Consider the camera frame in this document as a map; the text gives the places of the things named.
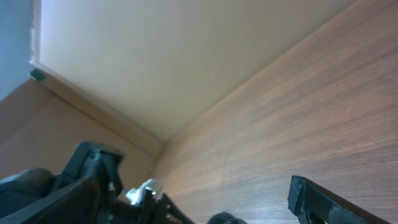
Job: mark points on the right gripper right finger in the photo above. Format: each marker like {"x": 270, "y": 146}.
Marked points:
{"x": 311, "y": 203}

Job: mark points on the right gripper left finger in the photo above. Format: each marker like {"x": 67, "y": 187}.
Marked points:
{"x": 89, "y": 190}

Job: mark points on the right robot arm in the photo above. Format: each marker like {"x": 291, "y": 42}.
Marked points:
{"x": 88, "y": 189}

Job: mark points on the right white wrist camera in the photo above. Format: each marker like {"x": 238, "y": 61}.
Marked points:
{"x": 152, "y": 186}

